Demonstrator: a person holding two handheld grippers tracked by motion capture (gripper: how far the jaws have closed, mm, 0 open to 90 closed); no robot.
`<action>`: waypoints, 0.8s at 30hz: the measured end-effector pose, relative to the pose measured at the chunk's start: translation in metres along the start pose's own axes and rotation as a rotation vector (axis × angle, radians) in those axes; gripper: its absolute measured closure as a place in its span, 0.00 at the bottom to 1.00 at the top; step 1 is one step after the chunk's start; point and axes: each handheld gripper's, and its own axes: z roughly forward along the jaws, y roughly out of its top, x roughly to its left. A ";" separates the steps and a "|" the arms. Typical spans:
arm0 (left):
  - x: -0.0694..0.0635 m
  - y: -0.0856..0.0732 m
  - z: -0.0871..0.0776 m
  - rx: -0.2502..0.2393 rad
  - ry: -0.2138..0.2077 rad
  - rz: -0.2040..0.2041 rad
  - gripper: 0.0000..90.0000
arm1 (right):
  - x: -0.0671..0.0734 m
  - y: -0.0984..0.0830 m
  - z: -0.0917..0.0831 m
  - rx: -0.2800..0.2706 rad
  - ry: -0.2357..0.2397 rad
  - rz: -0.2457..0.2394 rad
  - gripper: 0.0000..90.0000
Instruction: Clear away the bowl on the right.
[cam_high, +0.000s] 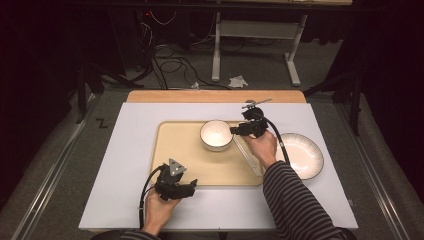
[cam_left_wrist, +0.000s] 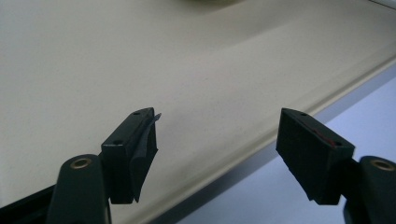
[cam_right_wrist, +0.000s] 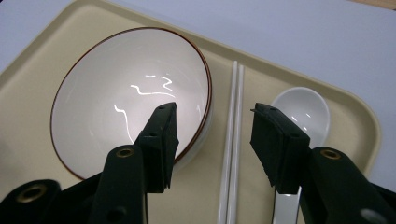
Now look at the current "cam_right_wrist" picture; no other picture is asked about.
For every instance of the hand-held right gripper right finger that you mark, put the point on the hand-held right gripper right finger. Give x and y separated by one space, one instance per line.
280 152

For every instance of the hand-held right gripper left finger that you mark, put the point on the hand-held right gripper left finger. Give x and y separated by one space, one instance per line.
162 149

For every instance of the white chopstick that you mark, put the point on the white chopstick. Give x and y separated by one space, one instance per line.
237 140
229 140

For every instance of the white ceramic spoon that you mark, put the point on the white ceramic spoon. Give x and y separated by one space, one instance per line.
305 109

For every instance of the white bowl with brown rim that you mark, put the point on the white bowl with brown rim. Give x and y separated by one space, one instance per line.
109 93

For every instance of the beige plastic tray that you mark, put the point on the beige plastic tray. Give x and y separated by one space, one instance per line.
31 93

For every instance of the white board table cover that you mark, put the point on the white board table cover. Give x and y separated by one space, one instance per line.
295 37

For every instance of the wooden table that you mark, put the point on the wooden table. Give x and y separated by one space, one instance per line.
379 3

